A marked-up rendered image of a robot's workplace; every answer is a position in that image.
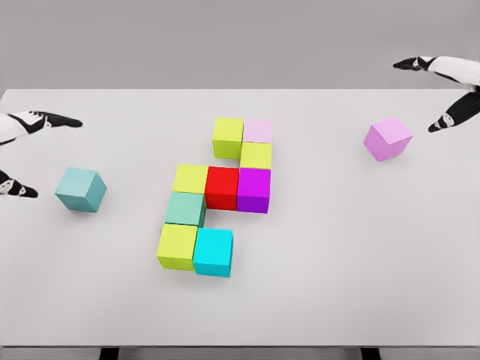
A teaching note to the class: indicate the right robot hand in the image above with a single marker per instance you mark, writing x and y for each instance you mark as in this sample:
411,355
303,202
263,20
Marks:
455,69

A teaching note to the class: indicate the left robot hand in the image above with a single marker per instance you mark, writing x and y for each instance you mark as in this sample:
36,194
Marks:
22,122

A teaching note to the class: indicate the dusty teal cube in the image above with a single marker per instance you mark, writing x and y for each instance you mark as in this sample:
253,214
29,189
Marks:
77,187
184,208

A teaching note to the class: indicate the orchid pink cube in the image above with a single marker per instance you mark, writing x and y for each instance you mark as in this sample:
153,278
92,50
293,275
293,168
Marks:
386,137

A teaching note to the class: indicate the yellow-green cube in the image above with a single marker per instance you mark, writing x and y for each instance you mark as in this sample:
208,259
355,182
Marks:
255,155
227,135
190,178
176,245

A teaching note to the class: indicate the pale pink cube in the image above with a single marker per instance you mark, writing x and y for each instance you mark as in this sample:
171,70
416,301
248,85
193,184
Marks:
258,130

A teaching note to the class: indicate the red cube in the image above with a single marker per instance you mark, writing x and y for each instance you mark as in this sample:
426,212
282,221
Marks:
221,187

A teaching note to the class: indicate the bright cyan cube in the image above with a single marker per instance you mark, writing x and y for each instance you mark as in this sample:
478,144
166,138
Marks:
213,251

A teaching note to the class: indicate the magenta purple cube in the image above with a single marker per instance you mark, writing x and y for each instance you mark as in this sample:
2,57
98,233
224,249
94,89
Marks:
254,189

